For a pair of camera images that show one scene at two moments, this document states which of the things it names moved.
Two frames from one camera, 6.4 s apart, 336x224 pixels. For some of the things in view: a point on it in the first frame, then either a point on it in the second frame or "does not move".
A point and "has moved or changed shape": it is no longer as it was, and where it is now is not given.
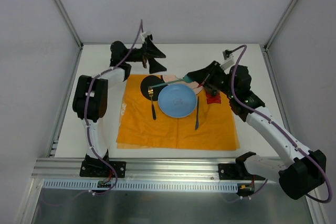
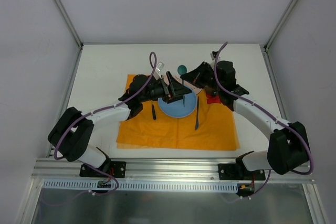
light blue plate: x=177 y=100 does not move
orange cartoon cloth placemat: x=211 y=125 does not move
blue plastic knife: x=197 y=123 does not move
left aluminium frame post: x=62 y=9 does not move
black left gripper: x=145 y=57 to x=170 y=85
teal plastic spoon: x=187 y=78 has moved or changed shape
